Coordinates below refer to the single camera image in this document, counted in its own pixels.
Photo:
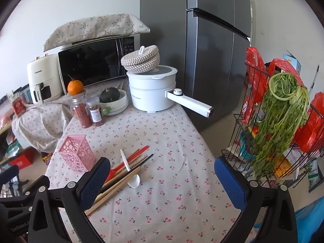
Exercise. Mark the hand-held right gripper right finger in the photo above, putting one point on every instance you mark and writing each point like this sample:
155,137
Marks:
230,185

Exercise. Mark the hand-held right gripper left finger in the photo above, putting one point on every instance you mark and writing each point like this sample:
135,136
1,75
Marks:
95,182

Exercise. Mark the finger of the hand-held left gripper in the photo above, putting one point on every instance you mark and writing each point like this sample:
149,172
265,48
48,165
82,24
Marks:
9,176
38,183

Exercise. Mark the pink perforated utensil holder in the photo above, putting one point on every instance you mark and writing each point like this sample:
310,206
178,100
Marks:
76,153

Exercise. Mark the red plastic utensil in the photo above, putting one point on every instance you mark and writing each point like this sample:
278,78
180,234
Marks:
138,152

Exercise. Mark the red cardboard box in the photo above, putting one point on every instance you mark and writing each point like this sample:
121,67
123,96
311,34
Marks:
22,159

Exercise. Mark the white plastic spoon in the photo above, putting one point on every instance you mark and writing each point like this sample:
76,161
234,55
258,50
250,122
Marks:
133,181

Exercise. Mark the brown wooden chopstick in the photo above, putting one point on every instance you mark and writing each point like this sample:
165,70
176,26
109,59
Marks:
134,158

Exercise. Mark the black chopstick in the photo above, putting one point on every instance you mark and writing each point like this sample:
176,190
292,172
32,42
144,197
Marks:
141,162

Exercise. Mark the small floral print cloth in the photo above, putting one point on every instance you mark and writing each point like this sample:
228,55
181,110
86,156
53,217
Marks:
38,125

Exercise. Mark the labelled glass spice jar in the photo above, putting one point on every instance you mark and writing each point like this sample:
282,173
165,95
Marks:
95,112

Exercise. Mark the red tin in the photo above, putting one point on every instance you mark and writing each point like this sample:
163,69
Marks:
17,105

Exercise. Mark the glass jar of red berries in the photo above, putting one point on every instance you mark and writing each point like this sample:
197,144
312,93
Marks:
81,111

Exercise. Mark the cherry print tablecloth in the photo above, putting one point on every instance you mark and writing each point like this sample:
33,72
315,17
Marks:
167,141

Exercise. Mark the bunch of green vegetables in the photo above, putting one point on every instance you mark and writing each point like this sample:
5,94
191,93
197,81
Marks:
278,116

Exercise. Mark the blue plastic bag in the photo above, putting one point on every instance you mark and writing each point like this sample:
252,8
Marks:
310,217

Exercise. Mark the dark green pumpkin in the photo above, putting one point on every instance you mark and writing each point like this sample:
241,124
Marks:
109,95

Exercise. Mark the orange fruit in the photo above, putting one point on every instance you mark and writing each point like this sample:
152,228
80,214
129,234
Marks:
75,86

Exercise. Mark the red plastic bag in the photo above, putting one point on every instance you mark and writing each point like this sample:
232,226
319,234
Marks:
255,81
288,67
311,124

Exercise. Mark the cream air fryer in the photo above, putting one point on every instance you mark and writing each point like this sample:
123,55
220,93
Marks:
44,78

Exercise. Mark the white electric cooking pot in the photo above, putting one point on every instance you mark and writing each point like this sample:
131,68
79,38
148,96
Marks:
151,93

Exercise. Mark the black microwave oven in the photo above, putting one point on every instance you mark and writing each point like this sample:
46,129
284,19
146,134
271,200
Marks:
93,60

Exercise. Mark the grey refrigerator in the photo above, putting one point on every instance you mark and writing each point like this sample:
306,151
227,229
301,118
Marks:
197,55

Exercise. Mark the blue cardboard box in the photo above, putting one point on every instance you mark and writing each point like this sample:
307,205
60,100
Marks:
293,62

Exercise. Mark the floral cloth cover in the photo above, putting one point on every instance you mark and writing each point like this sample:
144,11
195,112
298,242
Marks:
96,27

